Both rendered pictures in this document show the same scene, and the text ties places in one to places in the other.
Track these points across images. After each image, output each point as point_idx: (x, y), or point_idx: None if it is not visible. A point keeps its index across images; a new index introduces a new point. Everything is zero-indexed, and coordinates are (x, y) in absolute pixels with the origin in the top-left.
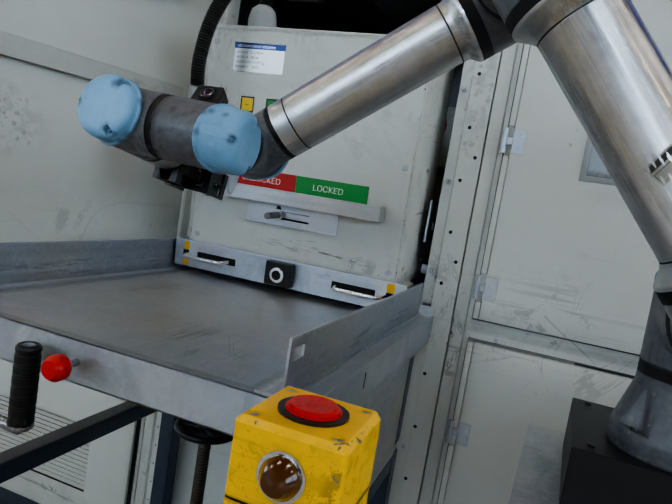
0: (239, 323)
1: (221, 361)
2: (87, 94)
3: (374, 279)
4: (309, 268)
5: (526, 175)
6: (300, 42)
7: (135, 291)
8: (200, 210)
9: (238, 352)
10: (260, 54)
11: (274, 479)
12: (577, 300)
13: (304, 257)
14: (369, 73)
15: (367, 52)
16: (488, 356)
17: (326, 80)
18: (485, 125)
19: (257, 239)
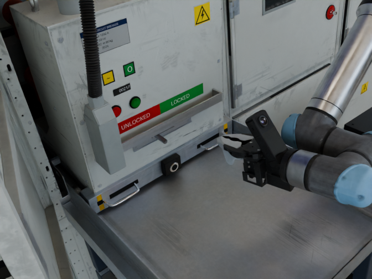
0: (262, 209)
1: (342, 230)
2: (366, 191)
3: (217, 128)
4: (184, 148)
5: (243, 24)
6: (137, 10)
7: (189, 250)
8: (96, 170)
9: (324, 220)
10: (106, 34)
11: None
12: (269, 71)
13: (176, 144)
14: (367, 68)
15: (364, 57)
16: (244, 119)
17: (352, 82)
18: None
19: (144, 156)
